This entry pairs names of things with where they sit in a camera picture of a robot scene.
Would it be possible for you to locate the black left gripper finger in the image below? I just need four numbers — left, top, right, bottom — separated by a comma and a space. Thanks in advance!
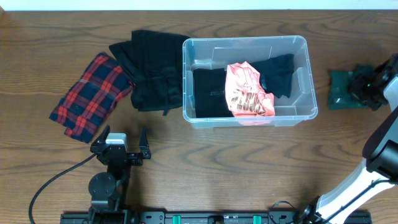
98, 124, 110, 145
139, 127, 151, 159

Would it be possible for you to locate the dark green garment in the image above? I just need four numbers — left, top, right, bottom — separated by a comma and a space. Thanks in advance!
328, 64, 374, 110

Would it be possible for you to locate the small black garment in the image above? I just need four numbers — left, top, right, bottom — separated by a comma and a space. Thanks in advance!
193, 68, 233, 118

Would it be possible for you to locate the navy blue garment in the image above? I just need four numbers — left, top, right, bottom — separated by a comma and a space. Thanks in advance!
251, 54, 295, 98

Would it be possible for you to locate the large black garment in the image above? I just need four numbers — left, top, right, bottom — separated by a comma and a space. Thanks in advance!
109, 30, 189, 116

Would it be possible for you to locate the pink printed t-shirt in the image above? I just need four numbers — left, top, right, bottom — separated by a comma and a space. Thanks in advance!
224, 62, 275, 126

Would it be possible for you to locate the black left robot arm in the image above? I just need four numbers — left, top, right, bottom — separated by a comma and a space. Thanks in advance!
88, 126, 152, 212

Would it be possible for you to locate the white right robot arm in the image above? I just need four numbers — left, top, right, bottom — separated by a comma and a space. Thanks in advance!
293, 54, 397, 224

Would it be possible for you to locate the red plaid folded shirt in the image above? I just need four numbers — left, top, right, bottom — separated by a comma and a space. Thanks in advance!
49, 52, 133, 143

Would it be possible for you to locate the clear plastic storage bin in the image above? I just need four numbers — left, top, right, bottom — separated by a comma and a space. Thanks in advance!
182, 35, 318, 129

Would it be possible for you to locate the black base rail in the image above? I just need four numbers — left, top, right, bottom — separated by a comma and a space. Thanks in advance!
60, 210, 373, 224

